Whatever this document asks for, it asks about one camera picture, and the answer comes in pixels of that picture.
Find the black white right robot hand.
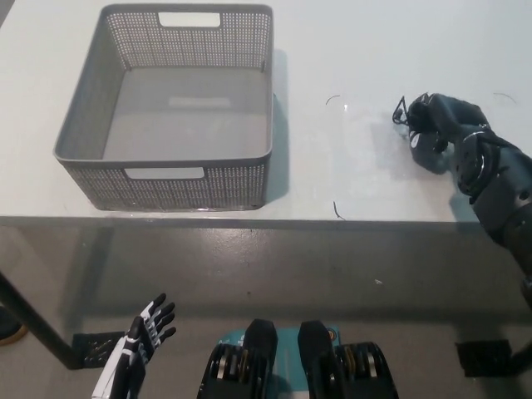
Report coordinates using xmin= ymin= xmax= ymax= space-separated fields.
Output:
xmin=407 ymin=93 xmax=491 ymax=175

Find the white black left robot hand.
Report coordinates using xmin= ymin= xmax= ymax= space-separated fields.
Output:
xmin=90 ymin=293 xmax=178 ymax=399

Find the black webcam with cable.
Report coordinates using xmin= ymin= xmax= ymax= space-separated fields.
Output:
xmin=392 ymin=94 xmax=438 ymax=135

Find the black metal table leg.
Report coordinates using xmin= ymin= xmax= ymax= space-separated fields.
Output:
xmin=0 ymin=272 xmax=84 ymax=371
xmin=509 ymin=344 xmax=532 ymax=369

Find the black shoe with tan sole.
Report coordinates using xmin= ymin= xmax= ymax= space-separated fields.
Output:
xmin=0 ymin=305 xmax=28 ymax=346

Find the grey perforated plastic basket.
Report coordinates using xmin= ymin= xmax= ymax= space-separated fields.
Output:
xmin=52 ymin=3 xmax=275 ymax=211

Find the black teal robot body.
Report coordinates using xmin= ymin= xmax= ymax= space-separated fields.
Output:
xmin=199 ymin=318 xmax=399 ymax=399

